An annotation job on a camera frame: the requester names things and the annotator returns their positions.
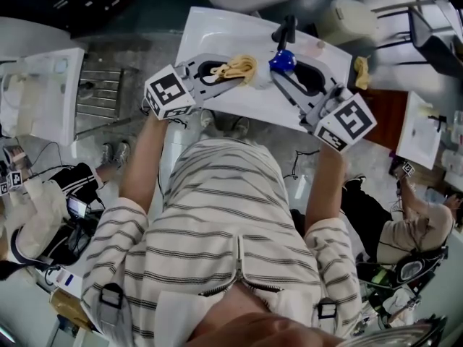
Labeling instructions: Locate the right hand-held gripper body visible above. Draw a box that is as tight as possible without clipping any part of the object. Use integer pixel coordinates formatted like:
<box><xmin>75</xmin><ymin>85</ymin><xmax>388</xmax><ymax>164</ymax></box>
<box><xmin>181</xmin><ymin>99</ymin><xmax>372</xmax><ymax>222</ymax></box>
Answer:
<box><xmin>297</xmin><ymin>82</ymin><xmax>377</xmax><ymax>154</ymax></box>

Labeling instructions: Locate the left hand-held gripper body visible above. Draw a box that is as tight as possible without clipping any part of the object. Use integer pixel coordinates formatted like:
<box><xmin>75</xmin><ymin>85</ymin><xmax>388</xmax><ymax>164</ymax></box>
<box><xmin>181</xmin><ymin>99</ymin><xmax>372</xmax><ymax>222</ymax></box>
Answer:
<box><xmin>143</xmin><ymin>61</ymin><xmax>205</xmax><ymax>120</ymax></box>

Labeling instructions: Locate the yellow cloth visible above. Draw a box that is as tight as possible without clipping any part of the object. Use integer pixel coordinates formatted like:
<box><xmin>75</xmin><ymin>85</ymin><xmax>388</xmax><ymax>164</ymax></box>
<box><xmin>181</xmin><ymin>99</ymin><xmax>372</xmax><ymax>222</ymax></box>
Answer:
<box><xmin>209</xmin><ymin>53</ymin><xmax>258</xmax><ymax>86</ymax></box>

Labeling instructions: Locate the person's left forearm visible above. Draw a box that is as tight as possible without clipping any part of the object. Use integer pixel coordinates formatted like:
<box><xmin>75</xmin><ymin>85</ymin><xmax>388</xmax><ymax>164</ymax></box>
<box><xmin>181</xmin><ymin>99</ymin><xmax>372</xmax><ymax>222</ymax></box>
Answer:
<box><xmin>118</xmin><ymin>112</ymin><xmax>169</xmax><ymax>216</ymax></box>

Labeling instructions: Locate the person's right forearm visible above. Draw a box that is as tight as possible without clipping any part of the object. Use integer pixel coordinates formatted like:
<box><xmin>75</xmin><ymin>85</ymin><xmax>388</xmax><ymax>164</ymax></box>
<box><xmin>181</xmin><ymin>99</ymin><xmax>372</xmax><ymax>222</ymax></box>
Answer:
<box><xmin>303</xmin><ymin>146</ymin><xmax>347</xmax><ymax>233</ymax></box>

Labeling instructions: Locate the pink bottle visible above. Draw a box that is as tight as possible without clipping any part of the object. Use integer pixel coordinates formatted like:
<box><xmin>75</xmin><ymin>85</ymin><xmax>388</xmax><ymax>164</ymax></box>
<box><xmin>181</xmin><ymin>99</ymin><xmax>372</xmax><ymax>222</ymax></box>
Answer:
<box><xmin>305</xmin><ymin>38</ymin><xmax>326</xmax><ymax>56</ymax></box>

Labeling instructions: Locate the yellow rag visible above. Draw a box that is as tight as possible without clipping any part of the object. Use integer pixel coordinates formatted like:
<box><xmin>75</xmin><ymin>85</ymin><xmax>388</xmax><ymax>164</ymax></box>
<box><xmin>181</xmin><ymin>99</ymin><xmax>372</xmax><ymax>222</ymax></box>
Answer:
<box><xmin>353</xmin><ymin>55</ymin><xmax>372</xmax><ymax>90</ymax></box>

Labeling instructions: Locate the person's right shoe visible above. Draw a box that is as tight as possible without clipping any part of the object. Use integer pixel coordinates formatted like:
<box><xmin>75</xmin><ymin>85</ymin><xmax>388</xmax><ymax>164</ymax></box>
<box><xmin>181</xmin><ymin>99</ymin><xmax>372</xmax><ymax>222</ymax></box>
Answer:
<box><xmin>231</xmin><ymin>116</ymin><xmax>250</xmax><ymax>139</ymax></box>

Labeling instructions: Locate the beige trash bin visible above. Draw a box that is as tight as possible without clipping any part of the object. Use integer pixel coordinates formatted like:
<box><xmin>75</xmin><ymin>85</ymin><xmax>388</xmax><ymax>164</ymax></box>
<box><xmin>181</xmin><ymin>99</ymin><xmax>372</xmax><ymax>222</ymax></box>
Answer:
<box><xmin>320</xmin><ymin>0</ymin><xmax>379</xmax><ymax>48</ymax></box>

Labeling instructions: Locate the metal rack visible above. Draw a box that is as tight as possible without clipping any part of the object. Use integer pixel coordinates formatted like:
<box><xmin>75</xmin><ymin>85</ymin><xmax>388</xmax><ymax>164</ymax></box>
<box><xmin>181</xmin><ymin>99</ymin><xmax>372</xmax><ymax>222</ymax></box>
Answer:
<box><xmin>74</xmin><ymin>61</ymin><xmax>140</xmax><ymax>140</ymax></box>

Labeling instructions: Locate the small black faucet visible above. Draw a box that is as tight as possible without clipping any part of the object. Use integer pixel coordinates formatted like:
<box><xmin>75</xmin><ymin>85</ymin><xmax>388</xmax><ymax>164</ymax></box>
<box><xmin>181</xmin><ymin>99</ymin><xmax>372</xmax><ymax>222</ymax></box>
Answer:
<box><xmin>428</xmin><ymin>113</ymin><xmax>448</xmax><ymax>133</ymax></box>

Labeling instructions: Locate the white plastic canister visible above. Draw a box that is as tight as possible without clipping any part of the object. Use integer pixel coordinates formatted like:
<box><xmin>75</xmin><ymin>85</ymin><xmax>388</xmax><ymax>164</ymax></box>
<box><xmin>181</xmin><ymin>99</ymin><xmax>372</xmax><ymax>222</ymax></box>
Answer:
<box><xmin>443</xmin><ymin>148</ymin><xmax>463</xmax><ymax>175</ymax></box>
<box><xmin>450</xmin><ymin>110</ymin><xmax>463</xmax><ymax>146</ymax></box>

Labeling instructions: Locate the black chair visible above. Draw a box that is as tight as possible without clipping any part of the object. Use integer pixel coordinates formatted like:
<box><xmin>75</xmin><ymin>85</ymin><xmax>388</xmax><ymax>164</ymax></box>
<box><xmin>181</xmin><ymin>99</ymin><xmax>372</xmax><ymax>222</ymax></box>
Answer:
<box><xmin>372</xmin><ymin>0</ymin><xmax>463</xmax><ymax>79</ymax></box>

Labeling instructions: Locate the striped cream shirt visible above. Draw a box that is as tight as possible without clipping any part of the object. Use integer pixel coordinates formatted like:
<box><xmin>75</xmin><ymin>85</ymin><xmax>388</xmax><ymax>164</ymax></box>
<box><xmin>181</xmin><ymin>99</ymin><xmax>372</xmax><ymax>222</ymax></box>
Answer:
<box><xmin>80</xmin><ymin>137</ymin><xmax>362</xmax><ymax>347</ymax></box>

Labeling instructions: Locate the black backpack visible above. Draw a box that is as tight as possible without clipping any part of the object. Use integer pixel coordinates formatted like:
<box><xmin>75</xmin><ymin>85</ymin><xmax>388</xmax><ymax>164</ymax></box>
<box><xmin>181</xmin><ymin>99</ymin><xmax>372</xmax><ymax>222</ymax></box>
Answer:
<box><xmin>356</xmin><ymin>246</ymin><xmax>449</xmax><ymax>303</ymax></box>

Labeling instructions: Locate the white table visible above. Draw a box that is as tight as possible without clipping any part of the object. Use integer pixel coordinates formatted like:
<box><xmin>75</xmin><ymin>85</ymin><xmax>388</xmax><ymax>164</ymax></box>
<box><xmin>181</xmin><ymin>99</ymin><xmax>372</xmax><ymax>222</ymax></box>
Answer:
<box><xmin>34</xmin><ymin>264</ymin><xmax>85</xmax><ymax>299</ymax></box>

